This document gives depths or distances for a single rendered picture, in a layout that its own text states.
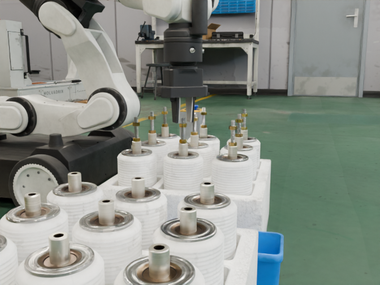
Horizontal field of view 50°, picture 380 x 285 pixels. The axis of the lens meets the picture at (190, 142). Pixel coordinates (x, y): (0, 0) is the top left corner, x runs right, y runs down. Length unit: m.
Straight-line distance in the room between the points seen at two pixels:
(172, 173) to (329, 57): 5.21
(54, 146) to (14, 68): 2.37
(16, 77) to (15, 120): 2.16
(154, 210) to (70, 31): 0.86
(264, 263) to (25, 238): 0.43
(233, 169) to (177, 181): 0.13
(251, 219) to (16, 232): 0.50
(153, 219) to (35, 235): 0.18
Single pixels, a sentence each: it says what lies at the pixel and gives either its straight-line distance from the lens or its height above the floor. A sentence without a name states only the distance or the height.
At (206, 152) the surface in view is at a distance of 1.06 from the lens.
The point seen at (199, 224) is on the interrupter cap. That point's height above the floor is 0.25.
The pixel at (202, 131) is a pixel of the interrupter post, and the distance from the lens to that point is 1.19.
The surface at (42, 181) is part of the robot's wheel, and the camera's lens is 1.29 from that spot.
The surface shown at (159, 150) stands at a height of 0.24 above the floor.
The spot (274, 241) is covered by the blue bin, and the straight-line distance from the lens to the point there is 0.90.
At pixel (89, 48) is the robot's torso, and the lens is 1.39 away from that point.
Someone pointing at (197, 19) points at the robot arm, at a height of 0.56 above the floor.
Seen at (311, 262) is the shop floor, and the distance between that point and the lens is 1.06.
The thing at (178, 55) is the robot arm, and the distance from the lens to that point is 0.91.
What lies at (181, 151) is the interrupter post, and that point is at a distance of 0.96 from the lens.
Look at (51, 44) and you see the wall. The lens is 7.32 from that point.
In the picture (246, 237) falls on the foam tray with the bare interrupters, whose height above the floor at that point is 0.18.
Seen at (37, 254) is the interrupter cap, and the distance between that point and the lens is 0.52.
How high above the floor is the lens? 0.47
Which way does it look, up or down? 11 degrees down
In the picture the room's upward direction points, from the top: straight up
